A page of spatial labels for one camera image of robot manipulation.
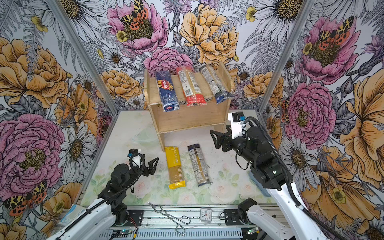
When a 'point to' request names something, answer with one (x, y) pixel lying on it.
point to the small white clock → (206, 215)
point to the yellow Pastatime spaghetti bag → (173, 161)
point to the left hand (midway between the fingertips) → (151, 160)
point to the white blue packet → (73, 212)
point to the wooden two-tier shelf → (186, 117)
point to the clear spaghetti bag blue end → (199, 168)
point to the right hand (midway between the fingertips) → (218, 134)
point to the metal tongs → (179, 229)
